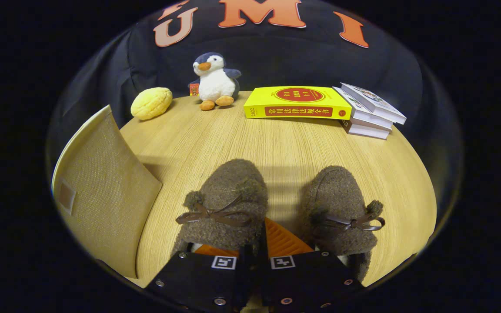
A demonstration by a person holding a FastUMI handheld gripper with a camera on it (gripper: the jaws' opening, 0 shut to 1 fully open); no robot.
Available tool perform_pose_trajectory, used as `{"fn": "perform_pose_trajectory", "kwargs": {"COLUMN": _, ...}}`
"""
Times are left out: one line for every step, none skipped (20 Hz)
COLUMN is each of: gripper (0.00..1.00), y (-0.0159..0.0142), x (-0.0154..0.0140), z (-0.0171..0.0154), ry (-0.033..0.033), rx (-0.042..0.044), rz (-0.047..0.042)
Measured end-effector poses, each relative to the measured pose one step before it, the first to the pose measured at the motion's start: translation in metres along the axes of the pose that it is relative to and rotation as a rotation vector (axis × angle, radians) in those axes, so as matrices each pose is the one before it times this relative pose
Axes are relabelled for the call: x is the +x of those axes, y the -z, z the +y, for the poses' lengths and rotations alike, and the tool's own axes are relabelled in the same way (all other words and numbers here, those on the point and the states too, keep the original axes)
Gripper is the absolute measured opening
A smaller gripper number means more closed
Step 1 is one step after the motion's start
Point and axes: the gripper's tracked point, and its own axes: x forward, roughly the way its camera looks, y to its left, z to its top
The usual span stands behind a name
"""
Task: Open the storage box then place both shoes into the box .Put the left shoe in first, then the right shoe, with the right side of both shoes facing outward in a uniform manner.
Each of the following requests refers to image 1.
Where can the yellow bun plush toy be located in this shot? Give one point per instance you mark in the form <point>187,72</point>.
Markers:
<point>151,103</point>

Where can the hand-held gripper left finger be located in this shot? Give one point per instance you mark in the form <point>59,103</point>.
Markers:
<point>247,269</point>

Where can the white book with illustrated cover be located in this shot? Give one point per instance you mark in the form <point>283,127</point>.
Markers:
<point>374,102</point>

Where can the beige fabric storage box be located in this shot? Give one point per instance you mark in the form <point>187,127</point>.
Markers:
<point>102,191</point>

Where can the penguin plush toy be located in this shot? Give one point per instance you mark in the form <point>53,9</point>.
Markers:
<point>215,82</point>

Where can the brown fuzzy shoe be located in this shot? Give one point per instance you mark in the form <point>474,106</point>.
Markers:
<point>337,195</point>
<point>228,187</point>

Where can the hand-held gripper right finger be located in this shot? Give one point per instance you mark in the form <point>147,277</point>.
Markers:
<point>263,278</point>

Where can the yellow book with red label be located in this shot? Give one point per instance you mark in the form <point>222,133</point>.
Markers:
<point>298,102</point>

